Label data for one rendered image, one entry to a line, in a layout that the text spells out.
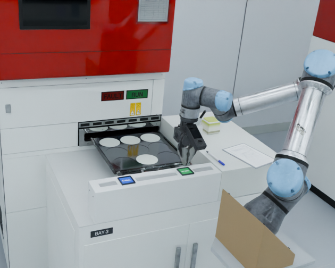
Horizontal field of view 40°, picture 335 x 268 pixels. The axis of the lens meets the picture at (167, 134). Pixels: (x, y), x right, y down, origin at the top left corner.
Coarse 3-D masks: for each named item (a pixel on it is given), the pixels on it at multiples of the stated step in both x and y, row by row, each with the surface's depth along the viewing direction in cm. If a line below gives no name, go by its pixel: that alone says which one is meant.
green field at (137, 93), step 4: (128, 92) 227; (132, 92) 228; (136, 92) 229; (140, 92) 230; (144, 92) 231; (128, 96) 228; (132, 96) 229; (136, 96) 230; (140, 96) 231; (144, 96) 232
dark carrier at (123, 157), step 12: (156, 132) 238; (120, 144) 221; (132, 144) 222; (144, 144) 223; (156, 144) 225; (168, 144) 226; (108, 156) 208; (120, 156) 209; (132, 156) 210; (156, 156) 212; (168, 156) 214; (120, 168) 199; (132, 168) 200
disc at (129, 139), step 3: (123, 138) 228; (126, 138) 228; (129, 138) 228; (132, 138) 228; (135, 138) 229; (138, 138) 229; (123, 141) 224; (126, 141) 224; (129, 141) 225; (132, 141) 225; (135, 141) 225; (138, 141) 226
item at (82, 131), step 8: (80, 128) 224; (88, 128) 225; (96, 128) 227; (104, 128) 229; (112, 128) 231; (120, 128) 233; (128, 128) 235; (80, 136) 225; (80, 144) 226; (88, 144) 228
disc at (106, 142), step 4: (100, 140) 223; (104, 140) 223; (108, 140) 224; (112, 140) 224; (116, 140) 225; (100, 144) 219; (104, 144) 220; (108, 144) 220; (112, 144) 220; (116, 144) 221
